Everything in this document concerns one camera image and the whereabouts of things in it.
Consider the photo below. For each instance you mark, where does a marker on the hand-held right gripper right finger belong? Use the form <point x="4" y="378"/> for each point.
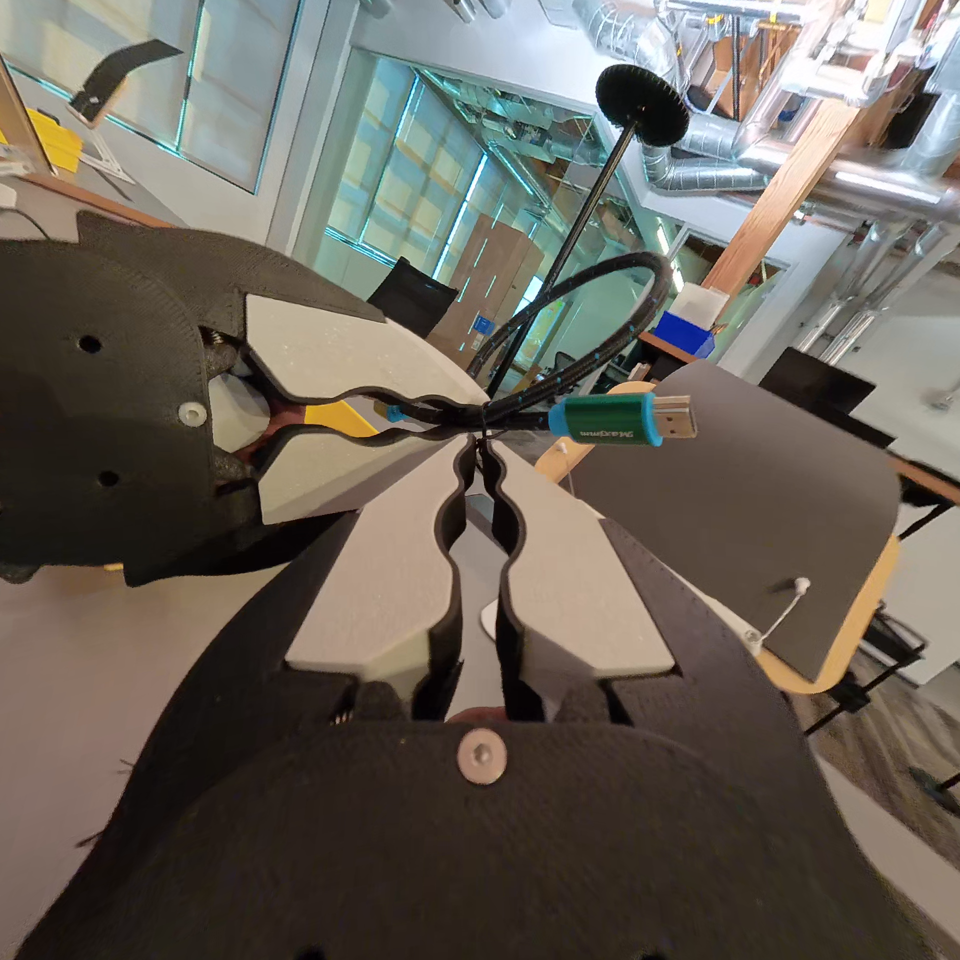
<point x="585" y="592"/>

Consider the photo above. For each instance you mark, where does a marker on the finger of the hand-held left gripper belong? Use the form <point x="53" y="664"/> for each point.
<point x="352" y="352"/>
<point x="330" y="472"/>

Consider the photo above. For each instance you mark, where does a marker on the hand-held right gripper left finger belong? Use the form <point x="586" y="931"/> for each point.
<point x="375" y="592"/>

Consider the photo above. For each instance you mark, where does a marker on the yellow plastic bin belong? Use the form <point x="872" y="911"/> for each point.
<point x="337" y="418"/>

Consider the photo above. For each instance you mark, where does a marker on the person's left hand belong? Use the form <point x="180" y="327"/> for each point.
<point x="274" y="427"/>

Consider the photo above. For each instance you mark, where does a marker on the black high-back office chair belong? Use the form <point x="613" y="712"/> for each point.
<point x="412" y="296"/>

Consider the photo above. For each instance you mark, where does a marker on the stack of cardboard boxes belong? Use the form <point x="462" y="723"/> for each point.
<point x="495" y="270"/>

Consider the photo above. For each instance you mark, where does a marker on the small yellow bins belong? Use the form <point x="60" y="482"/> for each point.
<point x="52" y="142"/>

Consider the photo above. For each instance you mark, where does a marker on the blue bin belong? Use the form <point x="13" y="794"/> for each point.
<point x="686" y="335"/>

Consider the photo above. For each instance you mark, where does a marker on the small black screen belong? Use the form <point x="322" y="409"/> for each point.
<point x="817" y="390"/>

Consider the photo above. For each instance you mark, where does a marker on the black curved desk stand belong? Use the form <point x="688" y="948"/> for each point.
<point x="120" y="67"/>

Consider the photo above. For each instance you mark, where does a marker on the black round fixture on rod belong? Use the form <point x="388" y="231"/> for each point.
<point x="641" y="105"/>

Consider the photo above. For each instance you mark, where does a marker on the silver ceiling pipes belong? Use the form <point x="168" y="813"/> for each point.
<point x="750" y="150"/>

